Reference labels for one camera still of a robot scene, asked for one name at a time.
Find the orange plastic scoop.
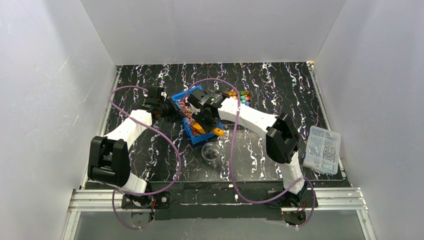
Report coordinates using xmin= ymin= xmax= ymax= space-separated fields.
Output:
xmin=190 ymin=122 xmax=225 ymax=137

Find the blue plastic candy bin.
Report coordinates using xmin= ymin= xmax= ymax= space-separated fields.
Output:
xmin=171 ymin=86 xmax=229 ymax=145

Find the square tin of star candies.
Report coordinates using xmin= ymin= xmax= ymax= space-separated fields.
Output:
xmin=222 ymin=91 xmax=252 ymax=107

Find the clear round plastic jar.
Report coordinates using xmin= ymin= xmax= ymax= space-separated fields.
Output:
xmin=201 ymin=142 xmax=222 ymax=167

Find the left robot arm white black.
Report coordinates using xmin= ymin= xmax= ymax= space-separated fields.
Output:
xmin=87 ymin=86 xmax=184 ymax=208

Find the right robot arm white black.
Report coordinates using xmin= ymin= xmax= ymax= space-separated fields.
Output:
xmin=183 ymin=88 xmax=307 ymax=207

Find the clear plastic compartment box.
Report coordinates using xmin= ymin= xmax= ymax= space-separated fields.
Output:
xmin=303 ymin=126 xmax=342 ymax=175

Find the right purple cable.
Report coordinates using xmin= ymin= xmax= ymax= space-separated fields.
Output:
xmin=185 ymin=78 xmax=317 ymax=230

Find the purple cable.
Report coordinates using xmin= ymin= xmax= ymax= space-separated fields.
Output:
xmin=185 ymin=78 xmax=317 ymax=230
xmin=108 ymin=85 xmax=182 ymax=231

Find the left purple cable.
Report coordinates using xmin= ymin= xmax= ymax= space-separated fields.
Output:
xmin=108 ymin=85 xmax=182 ymax=231

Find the aluminium frame rail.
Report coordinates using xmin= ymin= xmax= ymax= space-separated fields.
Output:
xmin=62 ymin=183 xmax=376 ymax=240

